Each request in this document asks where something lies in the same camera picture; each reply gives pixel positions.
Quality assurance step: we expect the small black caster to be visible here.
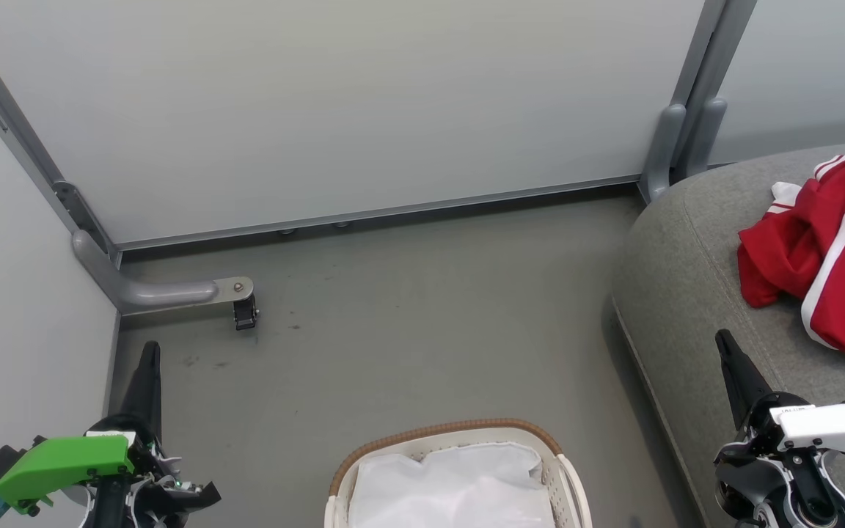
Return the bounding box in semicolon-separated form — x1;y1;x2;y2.
233;296;260;331

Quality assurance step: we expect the grey fabric sofa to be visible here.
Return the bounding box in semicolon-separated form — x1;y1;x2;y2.
608;139;845;528

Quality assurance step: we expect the white cloth in basket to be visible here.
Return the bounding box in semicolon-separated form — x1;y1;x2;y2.
348;441;557;528

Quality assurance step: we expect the white laundry basket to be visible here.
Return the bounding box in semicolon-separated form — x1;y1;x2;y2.
323;417;593;528

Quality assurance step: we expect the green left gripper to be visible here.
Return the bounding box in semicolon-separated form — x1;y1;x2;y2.
0;340;222;516

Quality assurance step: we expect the grey partition corner post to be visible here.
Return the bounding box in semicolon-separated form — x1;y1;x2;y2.
637;0;758;205

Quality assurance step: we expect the grey partition edge post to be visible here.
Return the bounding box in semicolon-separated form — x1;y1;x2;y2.
0;26;124;269

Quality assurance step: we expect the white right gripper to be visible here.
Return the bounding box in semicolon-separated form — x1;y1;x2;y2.
714;329;845;464

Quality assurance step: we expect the red white-striped garment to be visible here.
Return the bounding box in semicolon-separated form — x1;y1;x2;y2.
736;139;845;371

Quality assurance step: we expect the grey partition foot bracket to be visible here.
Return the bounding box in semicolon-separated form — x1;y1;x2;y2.
71;229;255;317

